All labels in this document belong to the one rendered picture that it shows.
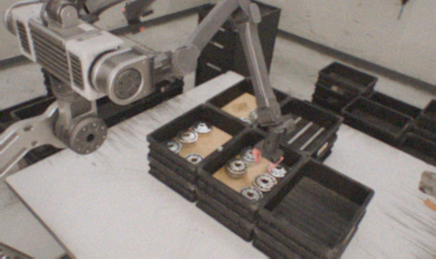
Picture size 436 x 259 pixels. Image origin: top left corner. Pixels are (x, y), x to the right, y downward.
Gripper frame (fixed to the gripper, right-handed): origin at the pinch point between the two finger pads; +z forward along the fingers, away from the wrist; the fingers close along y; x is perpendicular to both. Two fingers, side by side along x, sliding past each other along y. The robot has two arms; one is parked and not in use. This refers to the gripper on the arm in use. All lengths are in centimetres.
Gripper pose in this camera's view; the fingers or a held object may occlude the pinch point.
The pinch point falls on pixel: (264, 166)
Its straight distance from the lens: 153.6
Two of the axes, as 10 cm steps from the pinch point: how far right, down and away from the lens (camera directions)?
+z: -1.7, 8.0, 5.7
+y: -7.5, -4.8, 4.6
